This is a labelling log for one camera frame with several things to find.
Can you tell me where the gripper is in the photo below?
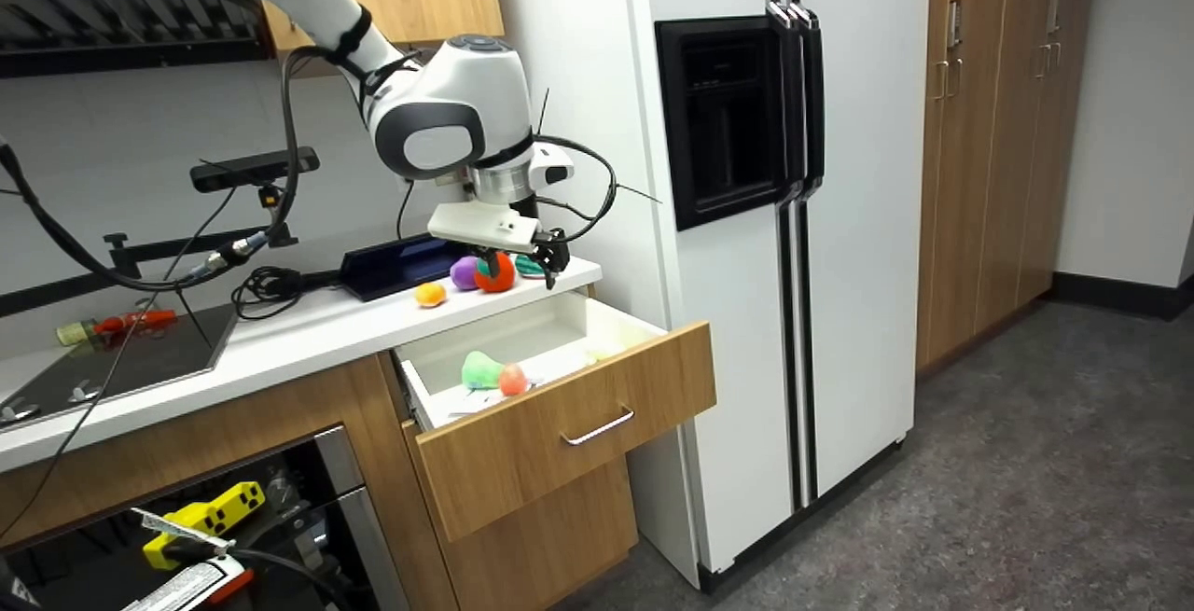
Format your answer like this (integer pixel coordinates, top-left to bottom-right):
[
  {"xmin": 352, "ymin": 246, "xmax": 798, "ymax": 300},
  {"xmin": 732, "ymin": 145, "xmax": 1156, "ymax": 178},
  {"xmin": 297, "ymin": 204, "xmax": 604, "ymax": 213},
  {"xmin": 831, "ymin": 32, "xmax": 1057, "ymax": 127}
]
[{"xmin": 510, "ymin": 191, "xmax": 571, "ymax": 292}]

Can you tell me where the red and green toy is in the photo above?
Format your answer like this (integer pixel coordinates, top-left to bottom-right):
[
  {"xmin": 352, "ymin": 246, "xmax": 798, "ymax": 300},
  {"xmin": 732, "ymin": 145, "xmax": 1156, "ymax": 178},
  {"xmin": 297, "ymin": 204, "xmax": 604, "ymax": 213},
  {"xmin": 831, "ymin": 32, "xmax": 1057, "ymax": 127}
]
[{"xmin": 55, "ymin": 308, "xmax": 179, "ymax": 350}]

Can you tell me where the camera on mount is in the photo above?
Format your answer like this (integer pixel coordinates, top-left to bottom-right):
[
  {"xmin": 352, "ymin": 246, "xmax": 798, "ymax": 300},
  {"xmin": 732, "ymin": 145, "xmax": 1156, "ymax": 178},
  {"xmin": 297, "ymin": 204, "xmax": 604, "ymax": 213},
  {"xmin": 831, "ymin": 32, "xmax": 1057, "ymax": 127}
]
[{"xmin": 103, "ymin": 146, "xmax": 322, "ymax": 282}]

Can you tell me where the tall wooden cabinet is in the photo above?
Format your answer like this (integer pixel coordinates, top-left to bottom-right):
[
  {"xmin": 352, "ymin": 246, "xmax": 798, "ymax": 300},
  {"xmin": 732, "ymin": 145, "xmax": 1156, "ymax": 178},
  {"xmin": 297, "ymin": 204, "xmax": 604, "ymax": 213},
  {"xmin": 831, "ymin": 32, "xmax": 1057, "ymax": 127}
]
[{"xmin": 917, "ymin": 0, "xmax": 1099, "ymax": 381}]

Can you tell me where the wooden cabinet door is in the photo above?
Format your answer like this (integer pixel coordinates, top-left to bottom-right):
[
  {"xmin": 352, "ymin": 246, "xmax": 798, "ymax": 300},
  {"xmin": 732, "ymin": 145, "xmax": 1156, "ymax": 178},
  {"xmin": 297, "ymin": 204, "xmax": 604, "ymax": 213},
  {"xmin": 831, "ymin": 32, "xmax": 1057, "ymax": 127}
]
[{"xmin": 437, "ymin": 455, "xmax": 641, "ymax": 611}]

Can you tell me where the refrigerator door with dispenser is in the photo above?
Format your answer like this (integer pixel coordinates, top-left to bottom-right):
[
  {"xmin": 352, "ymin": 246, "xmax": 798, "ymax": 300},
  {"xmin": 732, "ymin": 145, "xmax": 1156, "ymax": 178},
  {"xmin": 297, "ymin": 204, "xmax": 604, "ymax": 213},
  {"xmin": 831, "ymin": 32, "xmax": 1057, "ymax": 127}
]
[{"xmin": 620, "ymin": 0, "xmax": 809, "ymax": 586}]

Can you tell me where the black refrigerator door handle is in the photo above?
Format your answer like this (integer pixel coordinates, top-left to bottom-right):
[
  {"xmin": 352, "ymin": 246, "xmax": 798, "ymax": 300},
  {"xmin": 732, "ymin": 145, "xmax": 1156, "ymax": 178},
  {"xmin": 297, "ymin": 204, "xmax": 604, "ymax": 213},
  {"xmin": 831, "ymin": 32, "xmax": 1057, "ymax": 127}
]
[
  {"xmin": 782, "ymin": 0, "xmax": 827, "ymax": 506},
  {"xmin": 763, "ymin": 0, "xmax": 811, "ymax": 511}
]

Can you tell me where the coil of black cable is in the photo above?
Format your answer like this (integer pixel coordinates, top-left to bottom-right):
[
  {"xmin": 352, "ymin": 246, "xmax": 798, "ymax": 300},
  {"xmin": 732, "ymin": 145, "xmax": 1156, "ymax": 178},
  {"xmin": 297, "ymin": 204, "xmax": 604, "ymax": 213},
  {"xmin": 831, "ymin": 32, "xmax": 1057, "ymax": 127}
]
[{"xmin": 230, "ymin": 263, "xmax": 342, "ymax": 322}]

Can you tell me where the plain white refrigerator door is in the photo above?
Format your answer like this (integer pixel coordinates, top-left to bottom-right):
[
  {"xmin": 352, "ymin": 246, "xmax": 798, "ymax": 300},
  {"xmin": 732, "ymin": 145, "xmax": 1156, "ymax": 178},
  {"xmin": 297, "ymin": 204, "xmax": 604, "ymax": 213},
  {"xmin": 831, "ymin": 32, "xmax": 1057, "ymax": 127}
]
[{"xmin": 791, "ymin": 0, "xmax": 934, "ymax": 506}]

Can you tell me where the green plush toy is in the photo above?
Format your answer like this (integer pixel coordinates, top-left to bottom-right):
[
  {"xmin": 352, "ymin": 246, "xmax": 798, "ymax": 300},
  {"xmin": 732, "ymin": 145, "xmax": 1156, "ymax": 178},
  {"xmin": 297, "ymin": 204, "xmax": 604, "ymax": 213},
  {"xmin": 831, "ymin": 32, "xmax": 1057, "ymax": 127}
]
[{"xmin": 461, "ymin": 350, "xmax": 507, "ymax": 392}]

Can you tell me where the black cooktop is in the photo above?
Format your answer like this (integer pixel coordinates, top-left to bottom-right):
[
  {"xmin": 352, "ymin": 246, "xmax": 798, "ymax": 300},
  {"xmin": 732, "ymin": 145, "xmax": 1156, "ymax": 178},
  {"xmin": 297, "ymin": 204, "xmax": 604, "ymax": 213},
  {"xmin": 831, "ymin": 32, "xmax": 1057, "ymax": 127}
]
[{"xmin": 0, "ymin": 301, "xmax": 240, "ymax": 431}]

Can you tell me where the dark blue tray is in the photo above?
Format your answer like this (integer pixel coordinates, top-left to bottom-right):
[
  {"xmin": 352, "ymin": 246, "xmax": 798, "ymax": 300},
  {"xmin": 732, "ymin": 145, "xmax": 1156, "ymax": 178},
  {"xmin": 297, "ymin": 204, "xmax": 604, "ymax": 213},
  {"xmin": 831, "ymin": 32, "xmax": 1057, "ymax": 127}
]
[{"xmin": 337, "ymin": 232, "xmax": 469, "ymax": 303}]

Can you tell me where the yellow power strip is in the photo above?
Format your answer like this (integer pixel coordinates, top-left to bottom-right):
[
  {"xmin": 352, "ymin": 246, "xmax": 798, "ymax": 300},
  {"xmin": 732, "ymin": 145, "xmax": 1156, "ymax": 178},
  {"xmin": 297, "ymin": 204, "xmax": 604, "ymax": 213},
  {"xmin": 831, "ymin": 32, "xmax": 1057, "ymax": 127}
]
[{"xmin": 142, "ymin": 480, "xmax": 268, "ymax": 572}]

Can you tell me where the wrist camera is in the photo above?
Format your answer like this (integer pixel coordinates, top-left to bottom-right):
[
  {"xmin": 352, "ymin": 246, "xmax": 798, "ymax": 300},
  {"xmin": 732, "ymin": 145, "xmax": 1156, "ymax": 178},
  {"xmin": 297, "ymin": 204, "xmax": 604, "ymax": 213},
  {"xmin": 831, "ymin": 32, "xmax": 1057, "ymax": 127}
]
[{"xmin": 426, "ymin": 202, "xmax": 543, "ymax": 256}]

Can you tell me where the wooden drawer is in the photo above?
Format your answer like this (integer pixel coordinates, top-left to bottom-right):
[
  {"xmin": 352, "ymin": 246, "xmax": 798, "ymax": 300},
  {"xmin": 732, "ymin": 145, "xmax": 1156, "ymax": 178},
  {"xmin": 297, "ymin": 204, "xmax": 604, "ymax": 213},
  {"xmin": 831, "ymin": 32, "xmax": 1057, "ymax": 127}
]
[{"xmin": 392, "ymin": 289, "xmax": 719, "ymax": 545}]

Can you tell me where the silver drawer handle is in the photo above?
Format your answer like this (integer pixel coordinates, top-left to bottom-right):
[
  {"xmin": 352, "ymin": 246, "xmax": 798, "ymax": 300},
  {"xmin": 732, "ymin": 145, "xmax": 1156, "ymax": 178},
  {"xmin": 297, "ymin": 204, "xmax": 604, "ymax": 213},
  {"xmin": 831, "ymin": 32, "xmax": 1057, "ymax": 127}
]
[{"xmin": 559, "ymin": 406, "xmax": 637, "ymax": 449}]

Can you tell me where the red plush tomato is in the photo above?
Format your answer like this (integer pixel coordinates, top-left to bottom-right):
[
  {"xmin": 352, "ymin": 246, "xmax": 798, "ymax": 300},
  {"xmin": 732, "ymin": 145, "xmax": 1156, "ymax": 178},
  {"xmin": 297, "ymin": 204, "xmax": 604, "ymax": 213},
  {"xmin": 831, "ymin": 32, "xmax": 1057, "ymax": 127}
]
[{"xmin": 473, "ymin": 250, "xmax": 518, "ymax": 296}]

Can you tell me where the white refrigerator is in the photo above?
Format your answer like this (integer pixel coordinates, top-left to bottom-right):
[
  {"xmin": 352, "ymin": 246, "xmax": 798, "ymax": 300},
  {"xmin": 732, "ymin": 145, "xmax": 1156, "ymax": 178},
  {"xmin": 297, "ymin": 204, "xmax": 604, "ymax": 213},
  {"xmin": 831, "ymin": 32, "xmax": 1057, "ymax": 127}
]
[{"xmin": 489, "ymin": 0, "xmax": 934, "ymax": 593}]

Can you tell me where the range hood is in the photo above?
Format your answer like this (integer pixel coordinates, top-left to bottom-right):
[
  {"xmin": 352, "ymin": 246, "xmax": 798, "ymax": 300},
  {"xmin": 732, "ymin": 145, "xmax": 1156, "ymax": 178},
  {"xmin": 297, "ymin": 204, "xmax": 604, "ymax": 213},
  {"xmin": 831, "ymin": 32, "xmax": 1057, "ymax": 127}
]
[{"xmin": 0, "ymin": 0, "xmax": 277, "ymax": 80}]

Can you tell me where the oven door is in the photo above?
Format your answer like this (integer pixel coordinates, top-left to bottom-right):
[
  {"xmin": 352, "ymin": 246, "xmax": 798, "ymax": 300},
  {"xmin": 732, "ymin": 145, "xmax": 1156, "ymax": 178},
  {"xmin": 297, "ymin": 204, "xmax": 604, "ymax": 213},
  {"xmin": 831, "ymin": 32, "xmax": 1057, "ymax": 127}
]
[{"xmin": 0, "ymin": 423, "xmax": 413, "ymax": 611}]

